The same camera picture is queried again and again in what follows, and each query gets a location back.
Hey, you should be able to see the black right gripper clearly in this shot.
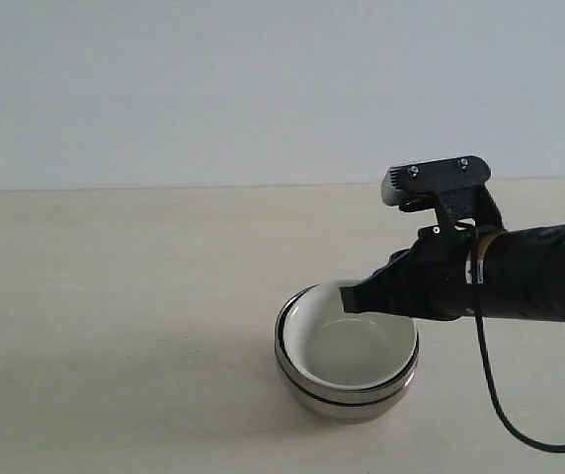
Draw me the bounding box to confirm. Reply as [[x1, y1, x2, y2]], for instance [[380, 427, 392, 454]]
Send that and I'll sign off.
[[340, 224, 478, 321]]

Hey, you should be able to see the cream ceramic bowl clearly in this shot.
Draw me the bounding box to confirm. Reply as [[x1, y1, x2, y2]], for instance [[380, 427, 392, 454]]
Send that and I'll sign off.
[[282, 280, 418, 390]]

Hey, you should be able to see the stainless steel bowl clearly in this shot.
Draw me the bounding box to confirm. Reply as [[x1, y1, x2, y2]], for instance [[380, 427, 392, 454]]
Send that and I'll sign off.
[[277, 359, 418, 425], [276, 286, 419, 404]]

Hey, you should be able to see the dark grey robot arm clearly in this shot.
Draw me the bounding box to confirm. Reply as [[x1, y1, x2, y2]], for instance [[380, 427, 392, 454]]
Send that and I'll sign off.
[[340, 224, 565, 323]]

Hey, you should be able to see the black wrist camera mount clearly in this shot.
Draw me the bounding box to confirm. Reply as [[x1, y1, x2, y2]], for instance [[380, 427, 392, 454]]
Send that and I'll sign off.
[[380, 155, 504, 230]]

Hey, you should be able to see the black cable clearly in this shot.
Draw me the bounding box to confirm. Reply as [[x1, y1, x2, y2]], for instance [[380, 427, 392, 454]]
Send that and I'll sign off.
[[464, 140, 565, 453]]

